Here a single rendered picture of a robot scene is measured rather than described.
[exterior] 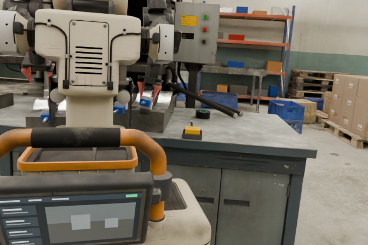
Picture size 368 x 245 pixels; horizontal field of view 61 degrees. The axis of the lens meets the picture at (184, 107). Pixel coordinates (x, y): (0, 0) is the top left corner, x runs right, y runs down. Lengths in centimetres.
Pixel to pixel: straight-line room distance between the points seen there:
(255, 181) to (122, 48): 83
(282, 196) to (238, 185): 19
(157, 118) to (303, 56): 716
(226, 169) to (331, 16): 738
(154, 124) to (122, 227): 79
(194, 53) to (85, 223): 171
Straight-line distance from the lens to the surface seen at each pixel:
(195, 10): 217
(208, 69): 489
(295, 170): 141
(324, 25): 845
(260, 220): 149
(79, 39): 89
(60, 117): 136
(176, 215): 69
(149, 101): 129
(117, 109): 132
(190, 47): 215
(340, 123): 542
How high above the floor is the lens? 115
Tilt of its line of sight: 10 degrees down
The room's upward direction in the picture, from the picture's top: 4 degrees clockwise
